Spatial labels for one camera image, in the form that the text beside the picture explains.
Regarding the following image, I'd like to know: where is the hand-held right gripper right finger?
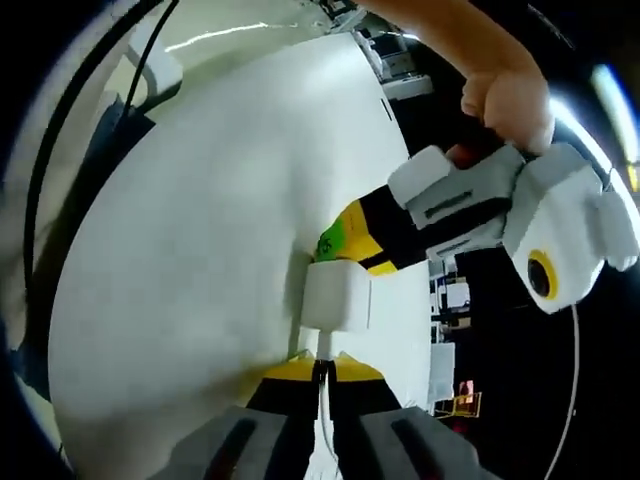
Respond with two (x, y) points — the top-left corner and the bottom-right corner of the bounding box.
(322, 349), (495, 480)

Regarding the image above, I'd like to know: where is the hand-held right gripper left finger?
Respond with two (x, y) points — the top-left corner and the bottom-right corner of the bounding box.
(192, 349), (322, 480)

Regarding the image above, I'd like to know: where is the white Type-C cable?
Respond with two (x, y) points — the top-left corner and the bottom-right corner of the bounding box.
(316, 329), (338, 464)

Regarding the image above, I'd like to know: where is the white charger adapter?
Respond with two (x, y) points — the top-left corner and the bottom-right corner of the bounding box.
(299, 260), (374, 335)

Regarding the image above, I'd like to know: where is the person's left hand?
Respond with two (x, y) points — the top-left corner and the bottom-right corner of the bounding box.
(446, 70), (557, 167)

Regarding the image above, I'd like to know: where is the yellow chair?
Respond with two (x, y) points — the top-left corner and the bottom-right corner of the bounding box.
(433, 378), (485, 420)

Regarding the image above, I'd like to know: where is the long ceiling light strip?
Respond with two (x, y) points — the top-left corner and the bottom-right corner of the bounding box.
(588, 62), (640, 169)

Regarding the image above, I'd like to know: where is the white office chair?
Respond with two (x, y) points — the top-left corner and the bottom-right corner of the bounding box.
(121, 18), (184, 104)

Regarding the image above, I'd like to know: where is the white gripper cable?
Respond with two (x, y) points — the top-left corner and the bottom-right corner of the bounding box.
(543, 301), (585, 480)

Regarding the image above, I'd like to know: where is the thin black cable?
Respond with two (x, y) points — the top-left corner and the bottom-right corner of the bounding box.
(123, 0), (182, 112)

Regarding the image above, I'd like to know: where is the black device cable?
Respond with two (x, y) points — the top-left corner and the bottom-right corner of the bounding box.
(21, 0), (167, 281)

